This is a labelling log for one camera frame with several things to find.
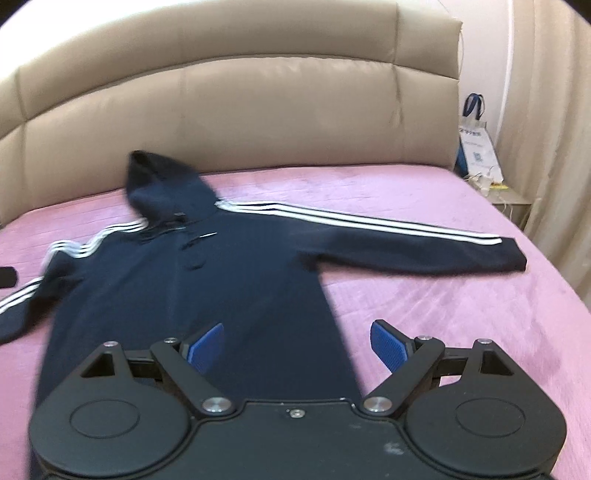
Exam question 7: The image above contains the navy hoodie with white stripes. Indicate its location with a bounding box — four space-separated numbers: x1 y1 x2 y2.
1 151 527 400

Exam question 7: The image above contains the beige bedside table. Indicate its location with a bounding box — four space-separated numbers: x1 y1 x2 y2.
480 184 532 230

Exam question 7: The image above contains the white charger on nightstand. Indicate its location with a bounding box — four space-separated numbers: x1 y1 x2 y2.
464 173 508 197

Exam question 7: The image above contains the small black object on bed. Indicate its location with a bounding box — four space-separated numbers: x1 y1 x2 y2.
0 266 18 289

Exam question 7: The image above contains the white and blue tote bag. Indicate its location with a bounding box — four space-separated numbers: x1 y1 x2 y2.
455 93 504 183

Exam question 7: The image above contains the beige curtain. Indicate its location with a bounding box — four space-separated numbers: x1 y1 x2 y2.
497 1 590 302

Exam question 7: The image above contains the beige padded headboard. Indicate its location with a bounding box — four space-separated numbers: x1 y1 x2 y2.
1 1 462 223

